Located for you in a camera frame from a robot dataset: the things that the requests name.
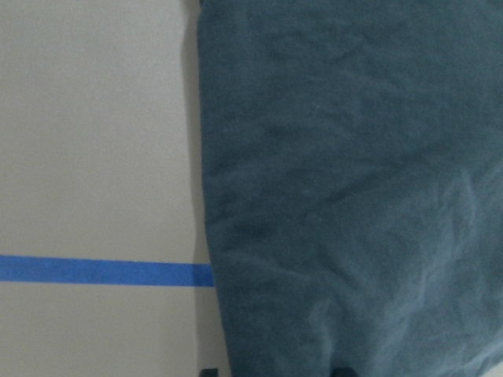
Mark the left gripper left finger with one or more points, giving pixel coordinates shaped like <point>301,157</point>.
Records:
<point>209,372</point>

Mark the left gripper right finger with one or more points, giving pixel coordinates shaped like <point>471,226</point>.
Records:
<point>343,372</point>

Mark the black graphic t-shirt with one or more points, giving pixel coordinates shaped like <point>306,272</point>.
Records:
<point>352,176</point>

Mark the brown paper table cover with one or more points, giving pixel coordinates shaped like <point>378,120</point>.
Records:
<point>100,159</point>

